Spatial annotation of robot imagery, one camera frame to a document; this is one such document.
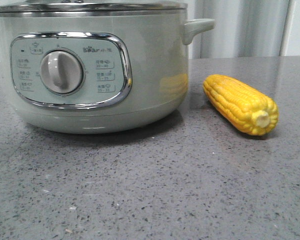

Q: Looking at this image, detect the white pleated curtain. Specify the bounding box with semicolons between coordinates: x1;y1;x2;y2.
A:
0;0;300;63

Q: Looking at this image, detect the yellow corn cob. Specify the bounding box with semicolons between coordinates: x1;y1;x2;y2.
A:
202;74;279;136

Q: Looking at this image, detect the glass pot lid steel rim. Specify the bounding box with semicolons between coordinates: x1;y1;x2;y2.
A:
0;0;188;13

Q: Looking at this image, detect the light green electric cooking pot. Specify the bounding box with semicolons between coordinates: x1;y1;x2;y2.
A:
0;9;216;135

